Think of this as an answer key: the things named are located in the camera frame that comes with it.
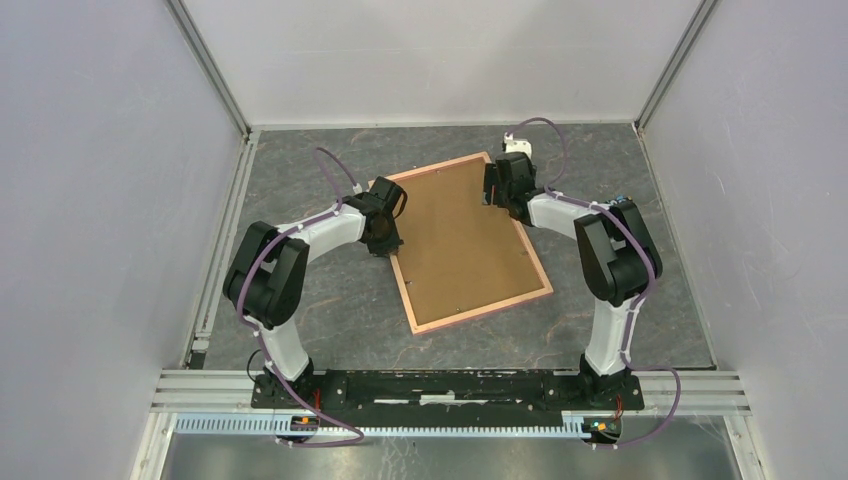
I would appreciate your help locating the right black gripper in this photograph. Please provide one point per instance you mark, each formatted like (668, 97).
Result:
(491, 179)

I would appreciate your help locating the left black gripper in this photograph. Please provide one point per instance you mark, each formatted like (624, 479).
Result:
(392, 247)

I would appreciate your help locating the brown cardboard backing board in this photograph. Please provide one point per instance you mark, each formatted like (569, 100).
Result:
(464, 245)

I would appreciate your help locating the pink wooden picture frame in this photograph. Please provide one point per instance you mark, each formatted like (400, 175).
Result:
(477, 316)

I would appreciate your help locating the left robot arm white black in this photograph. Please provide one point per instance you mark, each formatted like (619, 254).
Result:
(265, 280)

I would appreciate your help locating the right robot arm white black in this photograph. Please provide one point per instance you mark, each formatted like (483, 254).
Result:
(618, 257)

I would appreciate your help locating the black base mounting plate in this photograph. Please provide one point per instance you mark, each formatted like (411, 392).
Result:
(460, 398)

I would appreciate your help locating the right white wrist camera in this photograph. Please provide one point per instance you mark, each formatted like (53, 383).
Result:
(511, 144)

